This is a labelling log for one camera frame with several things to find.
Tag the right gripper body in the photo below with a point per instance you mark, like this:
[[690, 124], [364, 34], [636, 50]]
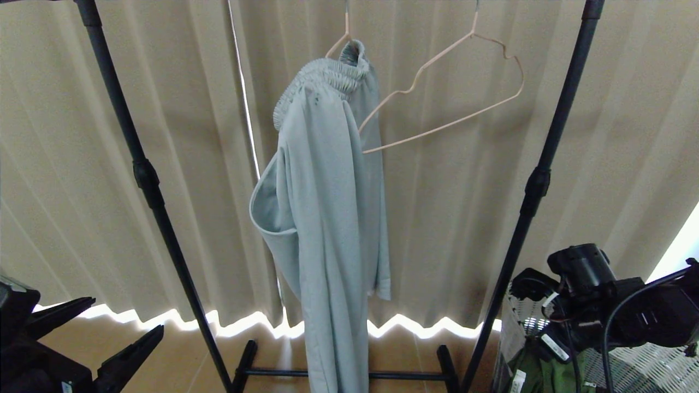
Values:
[[579, 322]]

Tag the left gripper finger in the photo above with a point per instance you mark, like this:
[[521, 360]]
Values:
[[54, 316], [128, 360]]

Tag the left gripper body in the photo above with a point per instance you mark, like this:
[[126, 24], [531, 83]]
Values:
[[38, 371]]

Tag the pale grey shorts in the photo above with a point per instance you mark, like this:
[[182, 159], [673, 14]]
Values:
[[327, 229]]

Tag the pink clothes hanger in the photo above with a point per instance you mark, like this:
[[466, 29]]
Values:
[[347, 27], [453, 123]]

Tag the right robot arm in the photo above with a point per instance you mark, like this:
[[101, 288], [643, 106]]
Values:
[[655, 311]]

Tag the white laundry basket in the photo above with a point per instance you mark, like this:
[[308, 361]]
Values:
[[655, 365]]

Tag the black clothes rack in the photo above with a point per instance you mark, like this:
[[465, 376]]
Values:
[[144, 174]]

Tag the green garment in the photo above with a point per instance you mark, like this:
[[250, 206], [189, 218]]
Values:
[[546, 376]]

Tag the beige curtain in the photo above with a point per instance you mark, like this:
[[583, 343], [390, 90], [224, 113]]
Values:
[[82, 164]]

